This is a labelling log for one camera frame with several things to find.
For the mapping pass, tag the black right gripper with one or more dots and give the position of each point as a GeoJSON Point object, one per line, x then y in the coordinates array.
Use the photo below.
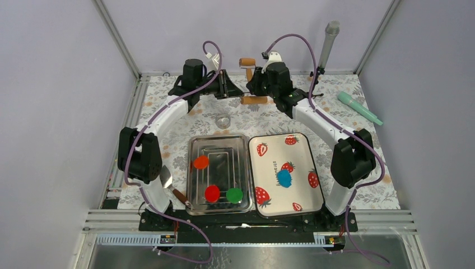
{"type": "Point", "coordinates": [253, 86]}

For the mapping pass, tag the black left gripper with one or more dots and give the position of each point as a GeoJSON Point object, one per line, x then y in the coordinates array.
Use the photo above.
{"type": "Point", "coordinates": [226, 88]}

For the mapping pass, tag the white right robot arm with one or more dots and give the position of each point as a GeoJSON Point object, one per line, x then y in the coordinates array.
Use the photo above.
{"type": "Point", "coordinates": [353, 157]}

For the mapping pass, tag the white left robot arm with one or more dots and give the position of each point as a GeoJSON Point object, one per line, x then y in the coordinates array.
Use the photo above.
{"type": "Point", "coordinates": [139, 156]}

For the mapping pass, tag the orange dough disc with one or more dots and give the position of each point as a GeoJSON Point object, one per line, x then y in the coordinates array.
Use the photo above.
{"type": "Point", "coordinates": [201, 162]}

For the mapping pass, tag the blue dough piece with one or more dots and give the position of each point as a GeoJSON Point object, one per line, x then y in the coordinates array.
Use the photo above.
{"type": "Point", "coordinates": [284, 178]}

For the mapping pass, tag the red dough disc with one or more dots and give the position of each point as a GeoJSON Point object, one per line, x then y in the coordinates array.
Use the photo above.
{"type": "Point", "coordinates": [212, 193]}

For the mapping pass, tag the green dough disc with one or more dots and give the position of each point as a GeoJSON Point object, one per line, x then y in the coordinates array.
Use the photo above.
{"type": "Point", "coordinates": [234, 195]}

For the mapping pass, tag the metal round cookie cutter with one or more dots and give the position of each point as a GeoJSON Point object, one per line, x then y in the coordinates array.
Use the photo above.
{"type": "Point", "coordinates": [223, 121]}

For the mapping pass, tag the mint green handheld tool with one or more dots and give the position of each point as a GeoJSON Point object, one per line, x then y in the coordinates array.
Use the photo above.
{"type": "Point", "coordinates": [352, 103]}

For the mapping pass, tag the silver microphone on stand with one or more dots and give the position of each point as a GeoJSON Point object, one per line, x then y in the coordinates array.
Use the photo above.
{"type": "Point", "coordinates": [331, 32]}

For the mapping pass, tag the stainless steel baking tray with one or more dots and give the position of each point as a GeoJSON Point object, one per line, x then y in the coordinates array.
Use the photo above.
{"type": "Point", "coordinates": [228, 168]}

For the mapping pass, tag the white strawberry print tray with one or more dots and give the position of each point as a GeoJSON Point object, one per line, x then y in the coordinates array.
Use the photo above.
{"type": "Point", "coordinates": [273, 153]}

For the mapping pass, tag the floral table mat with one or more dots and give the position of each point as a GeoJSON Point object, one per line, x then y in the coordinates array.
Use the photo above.
{"type": "Point", "coordinates": [258, 120]}

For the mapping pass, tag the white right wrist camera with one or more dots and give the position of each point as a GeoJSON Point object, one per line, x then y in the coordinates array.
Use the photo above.
{"type": "Point", "coordinates": [273, 57]}

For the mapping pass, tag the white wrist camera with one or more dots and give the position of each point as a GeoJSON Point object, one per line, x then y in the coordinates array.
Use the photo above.
{"type": "Point", "coordinates": [273, 57]}
{"type": "Point", "coordinates": [213, 63]}

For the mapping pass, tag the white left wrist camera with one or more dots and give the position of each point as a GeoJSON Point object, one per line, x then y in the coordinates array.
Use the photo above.
{"type": "Point", "coordinates": [213, 63]}

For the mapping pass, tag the metal spatula wooden handle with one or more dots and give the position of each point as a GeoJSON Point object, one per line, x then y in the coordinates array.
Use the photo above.
{"type": "Point", "coordinates": [166, 180]}

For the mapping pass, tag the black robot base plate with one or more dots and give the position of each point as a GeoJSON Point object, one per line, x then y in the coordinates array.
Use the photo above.
{"type": "Point", "coordinates": [241, 228]}

